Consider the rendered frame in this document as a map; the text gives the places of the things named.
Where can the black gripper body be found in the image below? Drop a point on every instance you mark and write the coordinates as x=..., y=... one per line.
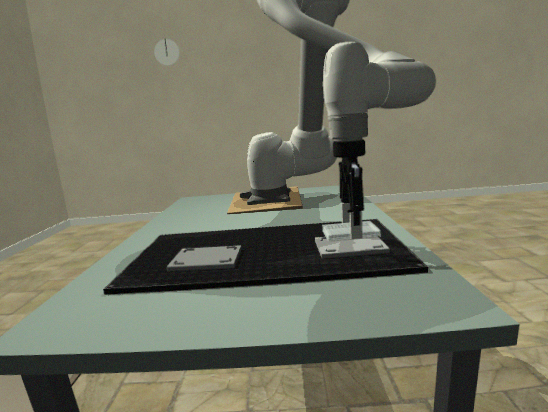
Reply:
x=349, y=151

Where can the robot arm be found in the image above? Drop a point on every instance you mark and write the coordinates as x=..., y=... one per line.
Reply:
x=353, y=82

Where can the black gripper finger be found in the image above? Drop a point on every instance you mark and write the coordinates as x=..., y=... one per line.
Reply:
x=355, y=191
x=344, y=196

